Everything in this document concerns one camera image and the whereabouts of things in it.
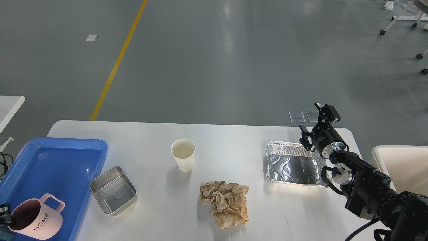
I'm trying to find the crumpled brown paper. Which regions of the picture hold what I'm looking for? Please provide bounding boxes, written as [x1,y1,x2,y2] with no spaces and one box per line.
[199,181,250,229]

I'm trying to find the aluminium foil tray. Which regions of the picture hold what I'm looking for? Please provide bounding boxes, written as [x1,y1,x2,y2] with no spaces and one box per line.
[266,140,327,187]

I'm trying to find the blue plastic tray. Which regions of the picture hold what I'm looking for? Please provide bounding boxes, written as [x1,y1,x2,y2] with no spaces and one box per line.
[0,137,108,241]

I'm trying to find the clear floor plate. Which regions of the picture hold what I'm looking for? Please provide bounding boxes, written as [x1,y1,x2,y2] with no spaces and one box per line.
[306,111,319,123]
[289,111,305,123]

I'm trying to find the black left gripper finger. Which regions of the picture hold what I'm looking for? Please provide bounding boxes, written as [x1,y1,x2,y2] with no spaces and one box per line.
[0,203,12,225]

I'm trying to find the white plastic bin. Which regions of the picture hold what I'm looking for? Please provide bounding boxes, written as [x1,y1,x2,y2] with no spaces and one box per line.
[371,145,428,196]

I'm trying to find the white paper cup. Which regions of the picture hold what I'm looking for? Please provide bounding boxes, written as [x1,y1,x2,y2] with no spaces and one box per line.
[170,138,196,172]

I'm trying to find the black chair caster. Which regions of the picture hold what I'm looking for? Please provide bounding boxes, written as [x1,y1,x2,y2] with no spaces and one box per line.
[415,48,428,75]

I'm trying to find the pink mug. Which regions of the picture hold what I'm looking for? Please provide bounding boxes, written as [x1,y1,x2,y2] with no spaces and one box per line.
[9,193,65,240]

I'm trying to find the white rolling frame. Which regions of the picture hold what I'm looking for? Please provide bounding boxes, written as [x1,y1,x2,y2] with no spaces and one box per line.
[379,0,428,36]

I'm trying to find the black cable bundle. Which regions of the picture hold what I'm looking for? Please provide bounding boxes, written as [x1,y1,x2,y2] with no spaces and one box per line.
[0,152,14,179]

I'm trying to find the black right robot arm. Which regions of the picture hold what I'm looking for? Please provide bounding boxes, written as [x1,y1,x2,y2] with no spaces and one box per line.
[299,103,428,241]

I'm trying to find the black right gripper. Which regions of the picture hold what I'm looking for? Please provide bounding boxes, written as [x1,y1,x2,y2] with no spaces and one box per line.
[299,103,347,159]

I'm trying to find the square steel container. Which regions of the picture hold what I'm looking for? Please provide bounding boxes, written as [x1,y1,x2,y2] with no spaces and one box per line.
[90,166,138,216]

